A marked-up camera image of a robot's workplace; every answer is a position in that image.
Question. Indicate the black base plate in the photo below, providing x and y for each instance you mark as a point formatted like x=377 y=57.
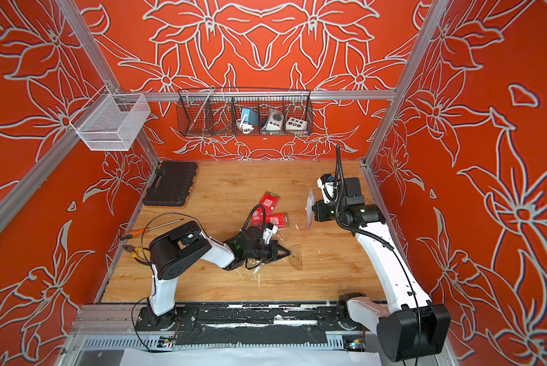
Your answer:
x=258 y=324

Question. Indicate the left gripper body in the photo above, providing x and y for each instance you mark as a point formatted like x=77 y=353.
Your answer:
x=267 y=254

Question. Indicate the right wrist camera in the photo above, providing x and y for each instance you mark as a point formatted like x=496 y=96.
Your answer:
x=328 y=187

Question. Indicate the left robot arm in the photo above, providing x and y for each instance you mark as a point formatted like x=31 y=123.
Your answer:
x=175 y=251

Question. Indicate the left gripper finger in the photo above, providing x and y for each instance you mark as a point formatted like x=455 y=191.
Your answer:
x=282 y=250
x=283 y=256

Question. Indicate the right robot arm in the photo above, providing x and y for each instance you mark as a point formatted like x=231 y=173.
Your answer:
x=408 y=325

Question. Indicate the black wire basket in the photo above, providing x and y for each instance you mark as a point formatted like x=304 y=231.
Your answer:
x=232 y=112

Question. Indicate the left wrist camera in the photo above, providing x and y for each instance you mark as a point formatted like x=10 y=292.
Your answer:
x=269 y=230

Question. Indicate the black tool case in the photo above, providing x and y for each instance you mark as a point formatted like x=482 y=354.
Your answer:
x=171 y=185

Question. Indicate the red ruler set lower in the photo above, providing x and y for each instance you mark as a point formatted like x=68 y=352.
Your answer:
x=278 y=219

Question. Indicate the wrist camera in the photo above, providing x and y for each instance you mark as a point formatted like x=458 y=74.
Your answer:
x=328 y=187
x=269 y=230

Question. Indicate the orange handled screwdriver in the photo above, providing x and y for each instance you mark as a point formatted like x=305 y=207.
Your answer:
x=139 y=232

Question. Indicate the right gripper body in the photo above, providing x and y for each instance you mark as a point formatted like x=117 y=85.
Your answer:
x=325 y=212

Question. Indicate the white dotted cube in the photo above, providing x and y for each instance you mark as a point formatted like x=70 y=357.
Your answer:
x=295 y=125

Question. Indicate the white grey device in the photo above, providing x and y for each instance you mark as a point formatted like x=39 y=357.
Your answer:
x=274 y=122

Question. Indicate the blue white box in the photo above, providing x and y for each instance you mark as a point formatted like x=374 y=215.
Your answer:
x=250 y=117

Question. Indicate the white mesh basket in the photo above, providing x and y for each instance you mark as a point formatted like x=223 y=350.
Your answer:
x=111 y=125

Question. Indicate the clear protractor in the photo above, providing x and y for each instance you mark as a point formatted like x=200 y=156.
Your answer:
x=295 y=257

